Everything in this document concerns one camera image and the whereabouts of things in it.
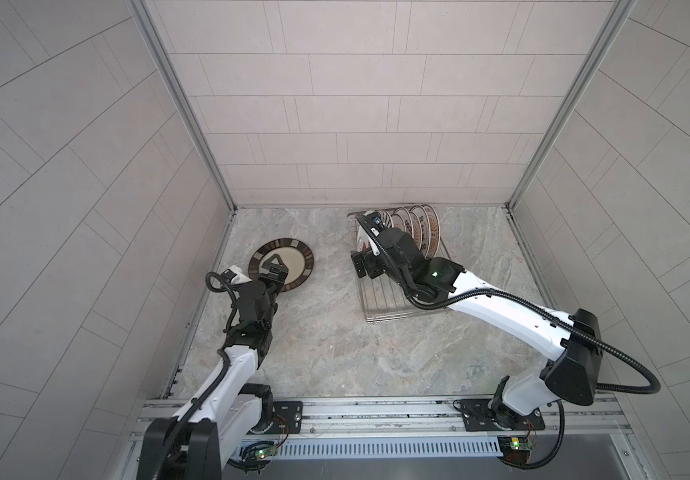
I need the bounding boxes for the right green circuit board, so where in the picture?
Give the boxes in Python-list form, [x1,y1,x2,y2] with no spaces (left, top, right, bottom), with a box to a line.
[497,436,534,465]

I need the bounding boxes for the brown striped rim plate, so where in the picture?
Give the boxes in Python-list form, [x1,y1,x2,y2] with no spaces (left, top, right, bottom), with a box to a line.
[248,238,315,292]

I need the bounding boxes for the white plate orange sunburst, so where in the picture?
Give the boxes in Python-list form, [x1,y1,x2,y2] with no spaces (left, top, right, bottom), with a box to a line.
[393,207,414,237]

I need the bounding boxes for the white plate red characters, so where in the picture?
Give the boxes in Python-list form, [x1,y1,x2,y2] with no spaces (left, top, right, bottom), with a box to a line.
[408,205,427,254]

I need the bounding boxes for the white blue leaf plate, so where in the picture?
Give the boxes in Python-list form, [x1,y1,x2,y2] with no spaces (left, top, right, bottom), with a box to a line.
[378,210,394,228]

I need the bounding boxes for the metal wire dish rack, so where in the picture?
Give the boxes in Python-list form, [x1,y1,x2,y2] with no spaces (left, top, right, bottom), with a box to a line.
[357,204,450,323]

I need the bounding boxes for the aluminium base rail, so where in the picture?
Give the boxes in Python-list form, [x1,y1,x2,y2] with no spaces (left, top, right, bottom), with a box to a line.
[274,394,630,438]

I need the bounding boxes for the aluminium corner post right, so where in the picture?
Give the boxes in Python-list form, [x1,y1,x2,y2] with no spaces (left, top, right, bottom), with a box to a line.
[506,0,636,211]

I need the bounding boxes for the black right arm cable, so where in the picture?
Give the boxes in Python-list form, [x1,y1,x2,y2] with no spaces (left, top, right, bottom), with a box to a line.
[374,239,662,470]

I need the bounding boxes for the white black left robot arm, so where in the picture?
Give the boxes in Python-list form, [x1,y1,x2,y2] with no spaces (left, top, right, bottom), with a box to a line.
[136,255,288,479]

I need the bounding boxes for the large red characters plate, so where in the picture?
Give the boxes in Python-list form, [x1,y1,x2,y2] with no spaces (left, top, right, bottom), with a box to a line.
[422,204,440,258]

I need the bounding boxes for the left green circuit board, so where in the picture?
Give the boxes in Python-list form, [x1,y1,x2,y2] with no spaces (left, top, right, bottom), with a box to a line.
[240,441,278,471]

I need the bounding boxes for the green circuit board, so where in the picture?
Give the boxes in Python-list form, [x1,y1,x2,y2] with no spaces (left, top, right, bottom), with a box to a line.
[497,436,534,465]
[240,441,278,471]

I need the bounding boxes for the aluminium corner post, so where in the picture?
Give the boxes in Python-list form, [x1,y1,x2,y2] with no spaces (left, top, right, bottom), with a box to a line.
[506,0,636,211]
[127,0,237,216]

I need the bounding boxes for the aluminium corner post left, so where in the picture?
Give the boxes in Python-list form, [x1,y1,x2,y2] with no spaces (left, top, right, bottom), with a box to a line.
[127,0,237,216]

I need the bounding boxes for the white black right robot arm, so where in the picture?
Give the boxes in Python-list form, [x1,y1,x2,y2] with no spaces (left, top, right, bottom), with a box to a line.
[351,213,602,429]

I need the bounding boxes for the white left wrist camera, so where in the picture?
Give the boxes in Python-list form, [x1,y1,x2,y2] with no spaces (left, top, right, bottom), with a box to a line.
[221,265,250,286]

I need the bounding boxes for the white slotted vent strip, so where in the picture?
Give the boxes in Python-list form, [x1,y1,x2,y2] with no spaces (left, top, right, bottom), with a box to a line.
[259,437,503,461]

